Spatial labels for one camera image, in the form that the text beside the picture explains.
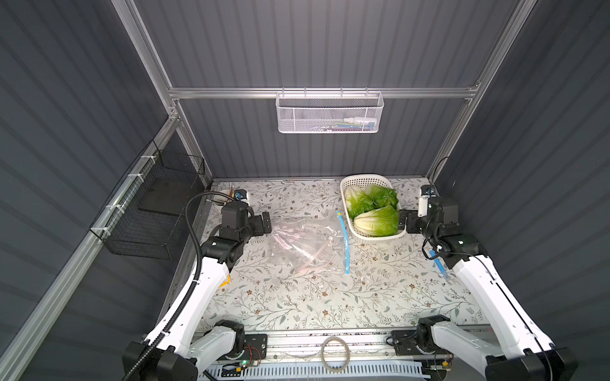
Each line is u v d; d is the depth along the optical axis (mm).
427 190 651
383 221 942
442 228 550
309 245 958
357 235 911
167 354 380
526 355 377
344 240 942
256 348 722
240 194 668
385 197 968
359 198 1018
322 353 721
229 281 868
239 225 589
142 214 724
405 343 738
